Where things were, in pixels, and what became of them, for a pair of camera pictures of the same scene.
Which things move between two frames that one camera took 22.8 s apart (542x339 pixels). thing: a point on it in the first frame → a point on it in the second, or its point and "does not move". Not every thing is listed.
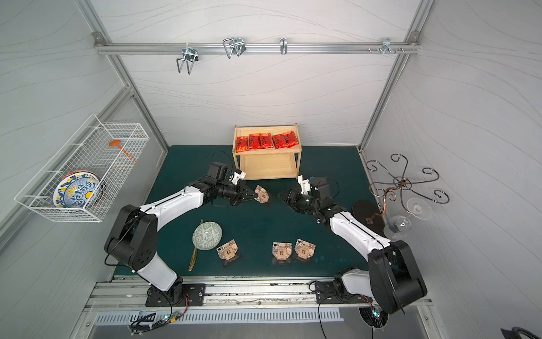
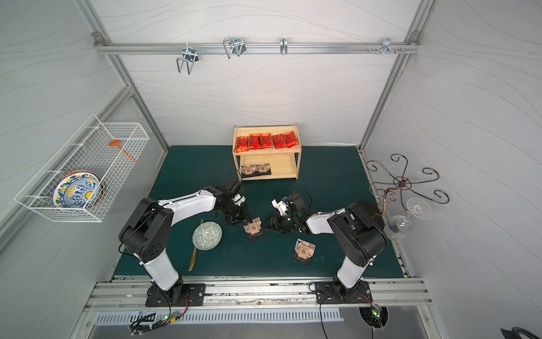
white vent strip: (179, 316) does not move
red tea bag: (242, 144) does not move
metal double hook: (190, 56) does not move
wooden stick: (194, 257) does not move
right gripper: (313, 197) → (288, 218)
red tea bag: (265, 140) does not move
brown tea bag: (281, 251) → (263, 168)
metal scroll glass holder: (400, 183) does not move
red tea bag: (291, 139) does not move
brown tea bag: (228, 251) → (253, 227)
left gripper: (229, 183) → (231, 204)
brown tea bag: (262, 194) → (246, 170)
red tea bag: (254, 141) does not move
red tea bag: (280, 141) does not move
